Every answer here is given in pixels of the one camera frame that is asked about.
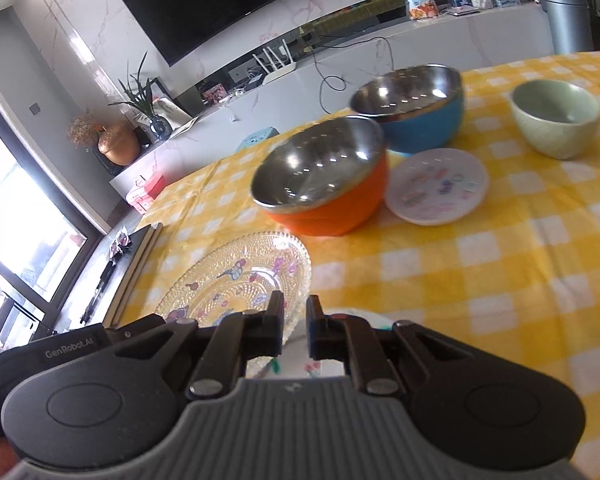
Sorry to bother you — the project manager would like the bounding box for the teal stool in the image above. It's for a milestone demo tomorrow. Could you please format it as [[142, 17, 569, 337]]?
[[236, 127, 281, 153]]

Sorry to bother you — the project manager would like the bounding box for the small white printed plate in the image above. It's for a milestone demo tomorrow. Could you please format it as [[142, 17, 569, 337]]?
[[384, 148, 490, 226]]

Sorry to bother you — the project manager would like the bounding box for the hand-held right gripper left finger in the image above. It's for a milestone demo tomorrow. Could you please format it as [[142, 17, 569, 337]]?
[[107, 290, 286, 400]]

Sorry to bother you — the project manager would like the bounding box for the patterned glass plate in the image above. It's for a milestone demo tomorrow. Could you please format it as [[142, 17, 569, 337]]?
[[155, 231, 312, 343]]

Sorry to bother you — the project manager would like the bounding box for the grey trash bin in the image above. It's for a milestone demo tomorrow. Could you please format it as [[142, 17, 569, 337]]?
[[539, 0, 595, 56]]

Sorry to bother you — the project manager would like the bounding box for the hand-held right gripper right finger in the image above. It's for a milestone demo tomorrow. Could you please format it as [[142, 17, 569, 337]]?
[[305, 295, 474, 397]]

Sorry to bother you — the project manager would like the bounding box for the white router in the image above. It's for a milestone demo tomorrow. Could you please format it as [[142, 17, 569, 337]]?
[[252, 46, 301, 85]]

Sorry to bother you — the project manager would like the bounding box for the blue steel bowl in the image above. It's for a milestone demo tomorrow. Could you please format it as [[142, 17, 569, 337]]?
[[349, 64, 466, 156]]

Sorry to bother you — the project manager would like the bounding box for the white marble cabinet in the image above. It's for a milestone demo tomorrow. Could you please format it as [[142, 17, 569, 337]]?
[[109, 0, 556, 201]]

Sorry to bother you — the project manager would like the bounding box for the copper vase with dried flowers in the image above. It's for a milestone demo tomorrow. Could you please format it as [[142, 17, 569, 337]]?
[[66, 114, 141, 167]]

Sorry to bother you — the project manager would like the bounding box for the orange steel bowl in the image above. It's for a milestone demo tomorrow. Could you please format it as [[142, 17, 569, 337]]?
[[250, 116, 391, 237]]

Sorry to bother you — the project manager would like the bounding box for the green plant in blue vase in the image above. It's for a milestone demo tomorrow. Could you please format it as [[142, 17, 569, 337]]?
[[109, 51, 173, 142]]

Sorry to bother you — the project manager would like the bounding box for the red box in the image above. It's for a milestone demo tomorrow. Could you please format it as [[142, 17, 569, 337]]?
[[126, 174, 167, 215]]

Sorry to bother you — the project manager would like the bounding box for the black television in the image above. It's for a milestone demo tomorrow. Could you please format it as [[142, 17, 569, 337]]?
[[115, 0, 356, 67]]

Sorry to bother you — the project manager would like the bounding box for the white framed picture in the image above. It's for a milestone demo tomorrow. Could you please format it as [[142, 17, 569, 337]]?
[[147, 77, 201, 133]]

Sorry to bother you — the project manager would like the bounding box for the yellow checked tablecloth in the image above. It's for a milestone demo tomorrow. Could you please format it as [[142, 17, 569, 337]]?
[[102, 50, 600, 480]]

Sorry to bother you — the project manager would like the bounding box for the sliding glass door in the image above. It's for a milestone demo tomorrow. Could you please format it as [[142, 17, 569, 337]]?
[[0, 55, 106, 356]]

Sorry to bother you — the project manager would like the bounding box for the black cable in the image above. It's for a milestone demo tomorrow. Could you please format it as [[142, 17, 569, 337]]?
[[312, 35, 396, 116]]

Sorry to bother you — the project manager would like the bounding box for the green ceramic bowl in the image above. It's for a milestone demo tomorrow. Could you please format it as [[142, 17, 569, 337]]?
[[510, 79, 600, 161]]

